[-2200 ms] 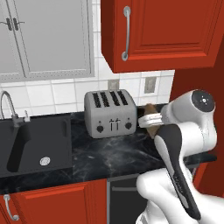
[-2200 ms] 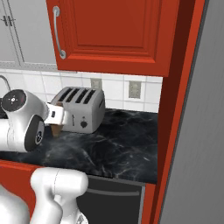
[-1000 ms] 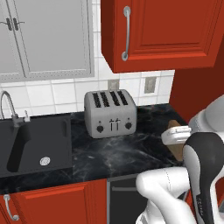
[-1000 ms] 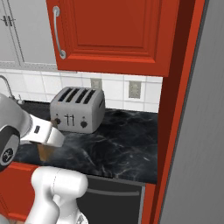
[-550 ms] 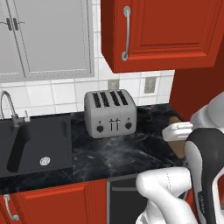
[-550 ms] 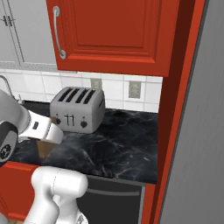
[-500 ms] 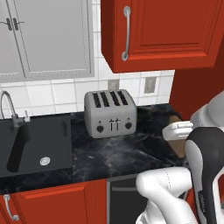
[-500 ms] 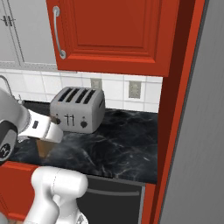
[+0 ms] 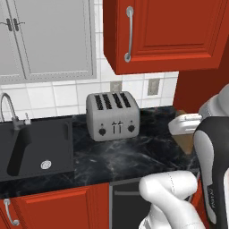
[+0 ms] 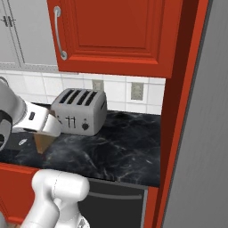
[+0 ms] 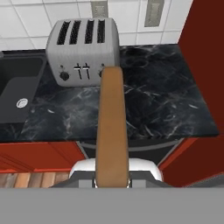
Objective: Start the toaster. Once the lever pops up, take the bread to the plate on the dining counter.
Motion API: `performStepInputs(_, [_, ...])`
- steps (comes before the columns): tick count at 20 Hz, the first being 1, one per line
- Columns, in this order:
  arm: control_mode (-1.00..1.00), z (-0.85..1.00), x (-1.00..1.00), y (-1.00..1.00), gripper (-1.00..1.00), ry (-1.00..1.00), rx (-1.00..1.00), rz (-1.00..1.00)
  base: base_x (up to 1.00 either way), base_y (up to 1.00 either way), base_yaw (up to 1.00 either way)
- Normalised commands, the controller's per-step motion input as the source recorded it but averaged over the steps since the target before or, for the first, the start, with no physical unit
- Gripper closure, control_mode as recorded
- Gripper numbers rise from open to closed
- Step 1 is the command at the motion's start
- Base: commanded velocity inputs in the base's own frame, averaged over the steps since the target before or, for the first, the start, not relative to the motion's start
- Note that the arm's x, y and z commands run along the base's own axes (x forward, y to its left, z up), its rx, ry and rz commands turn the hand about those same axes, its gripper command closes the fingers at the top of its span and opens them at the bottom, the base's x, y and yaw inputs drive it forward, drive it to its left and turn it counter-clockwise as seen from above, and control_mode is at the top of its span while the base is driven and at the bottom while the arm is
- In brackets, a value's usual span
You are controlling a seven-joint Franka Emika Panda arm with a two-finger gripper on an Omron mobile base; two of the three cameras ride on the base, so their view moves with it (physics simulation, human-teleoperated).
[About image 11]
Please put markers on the red cupboard door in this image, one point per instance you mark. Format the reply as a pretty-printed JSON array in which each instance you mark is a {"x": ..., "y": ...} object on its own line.
[{"x": 38, "y": 156}]

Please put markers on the grey wall outlet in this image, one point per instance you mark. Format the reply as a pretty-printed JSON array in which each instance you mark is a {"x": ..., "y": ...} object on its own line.
[
  {"x": 154, "y": 13},
  {"x": 99, "y": 8}
]

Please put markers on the tall red cabinet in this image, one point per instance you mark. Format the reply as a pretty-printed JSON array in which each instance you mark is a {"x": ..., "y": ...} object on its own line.
[{"x": 204, "y": 73}]

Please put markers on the black toaster lever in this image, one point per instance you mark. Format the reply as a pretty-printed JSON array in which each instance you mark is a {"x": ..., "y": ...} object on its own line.
[
  {"x": 86, "y": 70},
  {"x": 78, "y": 70}
]

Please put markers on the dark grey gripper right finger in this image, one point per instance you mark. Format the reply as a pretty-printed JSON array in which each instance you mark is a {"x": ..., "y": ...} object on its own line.
[{"x": 145, "y": 181}]

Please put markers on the silver four-slot toaster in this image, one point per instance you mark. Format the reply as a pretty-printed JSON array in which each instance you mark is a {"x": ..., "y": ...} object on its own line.
[{"x": 81, "y": 49}]

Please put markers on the black sink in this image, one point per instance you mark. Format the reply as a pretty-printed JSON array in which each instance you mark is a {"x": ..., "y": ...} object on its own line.
[{"x": 17, "y": 87}]

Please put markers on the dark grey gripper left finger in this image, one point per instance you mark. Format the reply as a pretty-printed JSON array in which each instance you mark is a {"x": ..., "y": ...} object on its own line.
[{"x": 73, "y": 181}]

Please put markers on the white rounded object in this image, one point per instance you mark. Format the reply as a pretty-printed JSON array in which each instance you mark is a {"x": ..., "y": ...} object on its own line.
[{"x": 84, "y": 165}]

